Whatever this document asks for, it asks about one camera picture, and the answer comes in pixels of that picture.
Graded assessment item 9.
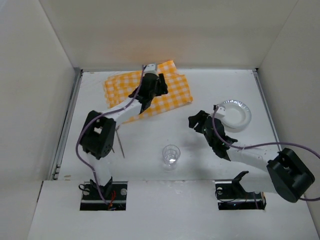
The yellow white checkered cloth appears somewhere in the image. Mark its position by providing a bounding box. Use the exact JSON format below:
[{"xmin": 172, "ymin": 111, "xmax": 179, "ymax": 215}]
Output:
[{"xmin": 103, "ymin": 60, "xmax": 193, "ymax": 122}]

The white paper plate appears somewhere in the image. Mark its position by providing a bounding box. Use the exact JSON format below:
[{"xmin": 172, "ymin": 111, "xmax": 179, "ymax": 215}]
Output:
[{"xmin": 220, "ymin": 99, "xmax": 252, "ymax": 129}]

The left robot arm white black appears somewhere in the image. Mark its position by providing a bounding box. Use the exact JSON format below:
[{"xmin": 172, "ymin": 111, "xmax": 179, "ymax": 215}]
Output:
[{"xmin": 75, "ymin": 71, "xmax": 168, "ymax": 201}]

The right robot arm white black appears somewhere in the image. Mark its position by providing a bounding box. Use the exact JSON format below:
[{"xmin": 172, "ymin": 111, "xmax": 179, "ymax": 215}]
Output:
[{"xmin": 188, "ymin": 107, "xmax": 316, "ymax": 203}]

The clear plastic cup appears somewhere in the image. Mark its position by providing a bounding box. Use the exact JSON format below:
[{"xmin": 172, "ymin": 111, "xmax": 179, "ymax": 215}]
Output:
[{"xmin": 162, "ymin": 144, "xmax": 181, "ymax": 171}]

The silver spoon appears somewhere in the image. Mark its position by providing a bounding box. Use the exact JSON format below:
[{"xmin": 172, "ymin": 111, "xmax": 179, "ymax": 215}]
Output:
[{"xmin": 115, "ymin": 126, "xmax": 125, "ymax": 159}]

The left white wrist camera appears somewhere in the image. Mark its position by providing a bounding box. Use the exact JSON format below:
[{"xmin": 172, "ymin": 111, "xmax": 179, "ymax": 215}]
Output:
[{"xmin": 142, "ymin": 63, "xmax": 158, "ymax": 75}]

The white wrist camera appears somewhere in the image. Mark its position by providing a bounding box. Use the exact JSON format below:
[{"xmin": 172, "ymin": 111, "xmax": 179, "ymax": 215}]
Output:
[
  {"xmin": 212, "ymin": 104, "xmax": 226, "ymax": 120},
  {"xmin": 142, "ymin": 63, "xmax": 158, "ymax": 75}
]

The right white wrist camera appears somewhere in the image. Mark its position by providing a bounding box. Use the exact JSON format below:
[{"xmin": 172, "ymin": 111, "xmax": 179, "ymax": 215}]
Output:
[{"xmin": 212, "ymin": 104, "xmax": 226, "ymax": 120}]

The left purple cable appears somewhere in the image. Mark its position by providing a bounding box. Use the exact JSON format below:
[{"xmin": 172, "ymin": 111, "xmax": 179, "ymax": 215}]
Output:
[{"xmin": 75, "ymin": 64, "xmax": 151, "ymax": 203}]

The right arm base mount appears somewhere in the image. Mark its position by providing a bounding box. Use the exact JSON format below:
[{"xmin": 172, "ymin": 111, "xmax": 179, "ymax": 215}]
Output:
[{"xmin": 214, "ymin": 171, "xmax": 267, "ymax": 211}]

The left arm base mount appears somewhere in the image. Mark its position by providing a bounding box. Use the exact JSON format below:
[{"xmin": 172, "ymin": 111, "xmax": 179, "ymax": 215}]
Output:
[{"xmin": 78, "ymin": 181, "xmax": 128, "ymax": 211}]

